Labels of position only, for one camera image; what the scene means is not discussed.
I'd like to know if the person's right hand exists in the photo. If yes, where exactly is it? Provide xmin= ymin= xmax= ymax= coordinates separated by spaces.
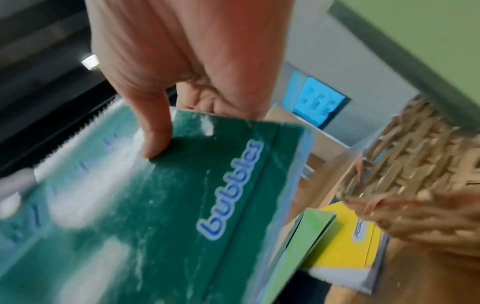
xmin=84 ymin=0 xmax=295 ymax=160

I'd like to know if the woven wicker basket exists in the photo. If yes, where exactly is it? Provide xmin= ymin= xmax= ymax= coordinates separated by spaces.
xmin=335 ymin=94 xmax=480 ymax=262

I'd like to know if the yellow notebook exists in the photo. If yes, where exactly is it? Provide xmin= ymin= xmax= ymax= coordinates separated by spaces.
xmin=299 ymin=201 xmax=392 ymax=295

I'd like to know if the wooden table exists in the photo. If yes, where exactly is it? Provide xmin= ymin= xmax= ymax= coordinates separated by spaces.
xmin=262 ymin=103 xmax=480 ymax=304

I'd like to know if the window with building view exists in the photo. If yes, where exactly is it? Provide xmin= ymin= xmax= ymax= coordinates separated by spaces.
xmin=281 ymin=61 xmax=353 ymax=131

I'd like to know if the linear ceiling light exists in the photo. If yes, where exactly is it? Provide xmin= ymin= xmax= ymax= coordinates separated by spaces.
xmin=81 ymin=54 xmax=101 ymax=71

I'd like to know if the green bubbles notebook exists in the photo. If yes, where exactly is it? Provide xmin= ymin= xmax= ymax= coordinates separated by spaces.
xmin=112 ymin=108 xmax=316 ymax=304

